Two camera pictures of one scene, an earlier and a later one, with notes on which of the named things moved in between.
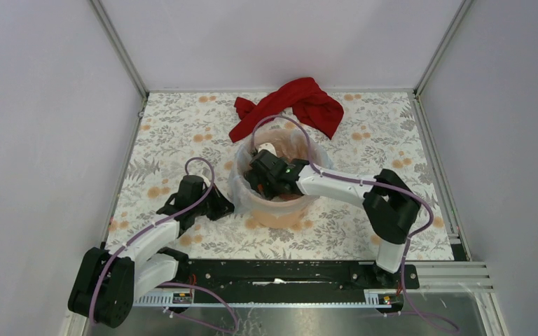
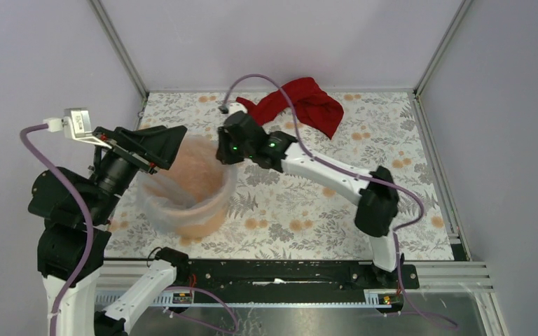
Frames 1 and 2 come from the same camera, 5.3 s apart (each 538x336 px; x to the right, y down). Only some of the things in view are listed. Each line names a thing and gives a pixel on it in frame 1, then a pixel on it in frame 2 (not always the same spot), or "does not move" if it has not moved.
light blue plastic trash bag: x=292 y=144 to x=195 y=194
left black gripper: x=223 y=206 to x=160 y=144
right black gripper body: x=267 y=184 to x=232 y=153
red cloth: x=310 y=106 does not move
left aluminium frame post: x=102 y=13 does not move
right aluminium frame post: x=444 y=43 does not move
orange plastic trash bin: x=284 y=213 to x=189 y=200
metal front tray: x=437 y=299 does not move
